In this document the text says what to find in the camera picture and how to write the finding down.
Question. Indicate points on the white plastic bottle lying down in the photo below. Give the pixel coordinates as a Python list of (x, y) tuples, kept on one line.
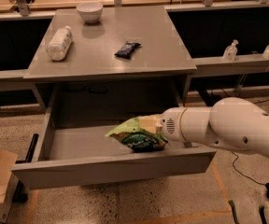
[(60, 43)]

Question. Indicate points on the green rice chip bag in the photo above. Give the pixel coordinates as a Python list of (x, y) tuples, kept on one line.
[(132, 136)]

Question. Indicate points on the black table foot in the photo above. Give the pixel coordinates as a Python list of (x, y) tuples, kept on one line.
[(209, 98)]

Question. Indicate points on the dark blue snack packet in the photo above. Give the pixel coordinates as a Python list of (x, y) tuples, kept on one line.
[(127, 50)]

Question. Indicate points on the white ceramic bowl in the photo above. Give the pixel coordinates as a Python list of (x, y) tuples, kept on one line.
[(90, 12)]

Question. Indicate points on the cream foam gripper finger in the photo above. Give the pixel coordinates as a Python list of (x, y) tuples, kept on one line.
[(151, 123)]

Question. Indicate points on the grey cabinet with counter top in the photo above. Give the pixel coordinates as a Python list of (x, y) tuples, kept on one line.
[(162, 61)]

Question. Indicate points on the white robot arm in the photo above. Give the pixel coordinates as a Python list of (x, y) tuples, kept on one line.
[(231, 124)]

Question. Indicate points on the open grey top drawer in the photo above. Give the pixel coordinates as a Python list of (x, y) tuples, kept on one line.
[(72, 149)]

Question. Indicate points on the grey metal bracket post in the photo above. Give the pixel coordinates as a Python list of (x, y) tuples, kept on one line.
[(23, 7)]

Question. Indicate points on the green handled tool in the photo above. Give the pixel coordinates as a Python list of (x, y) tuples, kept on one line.
[(232, 205)]

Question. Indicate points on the clear hand sanitizer bottle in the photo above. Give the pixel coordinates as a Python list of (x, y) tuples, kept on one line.
[(230, 52)]

